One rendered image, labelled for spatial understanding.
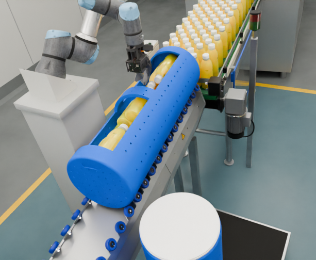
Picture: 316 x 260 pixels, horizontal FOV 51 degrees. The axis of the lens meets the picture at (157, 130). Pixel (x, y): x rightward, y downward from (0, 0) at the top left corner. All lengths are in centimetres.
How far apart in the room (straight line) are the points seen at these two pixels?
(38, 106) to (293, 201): 183
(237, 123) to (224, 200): 68
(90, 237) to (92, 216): 10
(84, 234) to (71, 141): 56
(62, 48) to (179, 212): 100
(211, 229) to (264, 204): 142
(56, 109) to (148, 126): 52
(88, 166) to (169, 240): 39
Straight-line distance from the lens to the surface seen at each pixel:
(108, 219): 138
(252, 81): 227
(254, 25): 208
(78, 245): 136
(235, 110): 206
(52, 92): 169
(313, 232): 247
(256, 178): 270
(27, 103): 180
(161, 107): 143
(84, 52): 177
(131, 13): 133
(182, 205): 122
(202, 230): 116
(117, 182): 121
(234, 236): 220
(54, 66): 172
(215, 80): 191
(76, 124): 175
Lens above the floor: 200
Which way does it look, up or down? 39 degrees down
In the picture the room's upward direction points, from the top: 11 degrees counter-clockwise
